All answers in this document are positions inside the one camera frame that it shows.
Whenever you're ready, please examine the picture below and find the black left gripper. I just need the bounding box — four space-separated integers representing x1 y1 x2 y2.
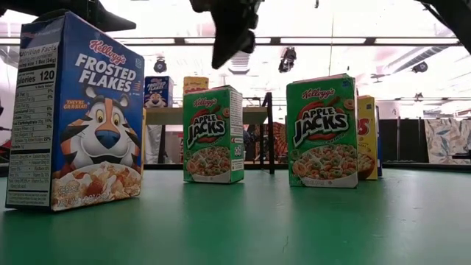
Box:
79 0 136 32

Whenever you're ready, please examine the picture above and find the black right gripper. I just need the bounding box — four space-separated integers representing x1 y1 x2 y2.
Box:
189 0 264 70

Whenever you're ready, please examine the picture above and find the blue Frosted Flakes cereal box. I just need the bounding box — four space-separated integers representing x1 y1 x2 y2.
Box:
375 105 383 178
144 75 174 109
4 10 146 213

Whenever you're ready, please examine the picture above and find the green Apple Jacks cereal box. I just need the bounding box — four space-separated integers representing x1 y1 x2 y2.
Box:
286 73 358 189
182 85 245 184

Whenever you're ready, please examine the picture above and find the ceiling air vent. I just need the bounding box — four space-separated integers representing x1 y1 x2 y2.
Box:
227 50 252 74

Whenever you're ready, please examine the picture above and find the black ceiling spotlight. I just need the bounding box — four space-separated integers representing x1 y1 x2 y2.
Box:
153 57 169 74
411 60 429 74

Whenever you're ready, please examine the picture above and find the orange spiral print cloth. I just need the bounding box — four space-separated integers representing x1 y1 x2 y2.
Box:
253 121 288 165

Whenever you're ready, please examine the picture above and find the plain white cloth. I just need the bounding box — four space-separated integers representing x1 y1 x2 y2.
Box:
145 124 165 165

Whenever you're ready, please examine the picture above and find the green table mat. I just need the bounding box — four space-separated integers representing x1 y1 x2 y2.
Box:
0 167 471 265

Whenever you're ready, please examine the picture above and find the black room divider panel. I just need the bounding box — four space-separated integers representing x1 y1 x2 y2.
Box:
378 118 430 163

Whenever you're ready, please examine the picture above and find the leaf print hanging cloth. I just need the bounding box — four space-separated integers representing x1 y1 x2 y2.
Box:
423 118 471 165

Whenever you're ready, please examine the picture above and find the black overhead camera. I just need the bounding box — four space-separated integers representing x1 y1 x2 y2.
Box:
277 46 297 74

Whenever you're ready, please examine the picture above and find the wooden shelf black metal frame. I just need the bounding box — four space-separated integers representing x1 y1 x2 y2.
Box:
144 91 276 175

